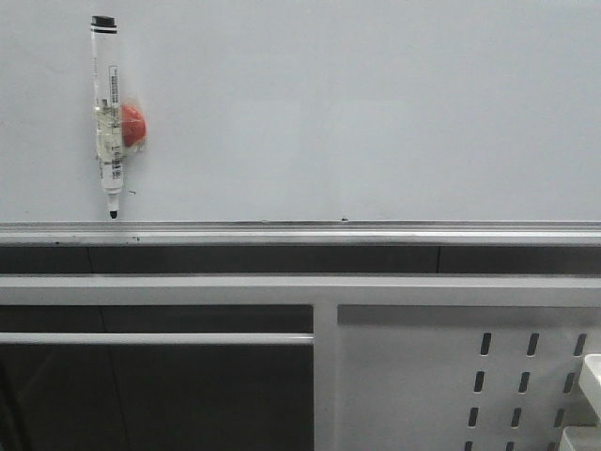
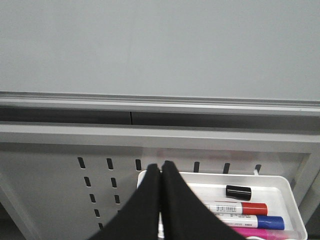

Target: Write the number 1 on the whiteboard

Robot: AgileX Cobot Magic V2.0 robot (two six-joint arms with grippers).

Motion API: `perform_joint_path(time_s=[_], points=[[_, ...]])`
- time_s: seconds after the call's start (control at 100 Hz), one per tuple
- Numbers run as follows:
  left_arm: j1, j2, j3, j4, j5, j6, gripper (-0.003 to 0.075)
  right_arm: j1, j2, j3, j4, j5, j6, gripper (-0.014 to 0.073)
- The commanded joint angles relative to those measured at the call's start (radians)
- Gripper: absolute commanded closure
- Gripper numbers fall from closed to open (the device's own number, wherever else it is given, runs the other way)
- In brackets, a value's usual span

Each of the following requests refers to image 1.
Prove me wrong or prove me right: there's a white black whiteboard marker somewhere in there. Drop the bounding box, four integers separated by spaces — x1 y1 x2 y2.
90 15 124 220

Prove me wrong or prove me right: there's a red round magnet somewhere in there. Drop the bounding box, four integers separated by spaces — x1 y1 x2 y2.
121 104 146 148

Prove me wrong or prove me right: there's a white plastic bin lower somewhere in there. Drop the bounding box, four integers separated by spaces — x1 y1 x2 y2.
558 426 601 451

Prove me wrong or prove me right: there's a white whiteboard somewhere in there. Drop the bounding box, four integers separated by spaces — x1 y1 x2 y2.
1 1 600 222

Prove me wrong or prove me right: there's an aluminium whiteboard tray rail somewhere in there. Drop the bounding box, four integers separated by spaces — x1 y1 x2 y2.
1 220 600 246

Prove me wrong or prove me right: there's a white metal frame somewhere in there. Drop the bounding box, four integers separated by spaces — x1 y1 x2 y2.
1 275 600 450

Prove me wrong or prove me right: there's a white perforated pegboard panel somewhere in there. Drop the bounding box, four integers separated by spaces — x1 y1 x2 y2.
336 305 600 450

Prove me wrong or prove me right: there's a white plastic bin upper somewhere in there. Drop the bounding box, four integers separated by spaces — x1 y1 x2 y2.
578 354 601 415

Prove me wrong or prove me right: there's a white plastic bin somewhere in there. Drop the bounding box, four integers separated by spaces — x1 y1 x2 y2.
558 426 601 451
578 354 601 415

